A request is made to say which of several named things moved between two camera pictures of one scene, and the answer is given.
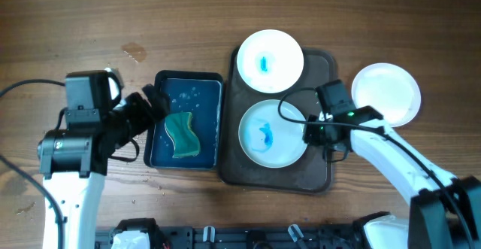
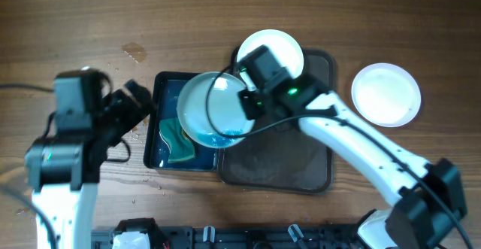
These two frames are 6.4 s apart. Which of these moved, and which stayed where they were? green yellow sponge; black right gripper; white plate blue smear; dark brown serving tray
Moved: black right gripper; white plate blue smear; green yellow sponge
Stayed: dark brown serving tray
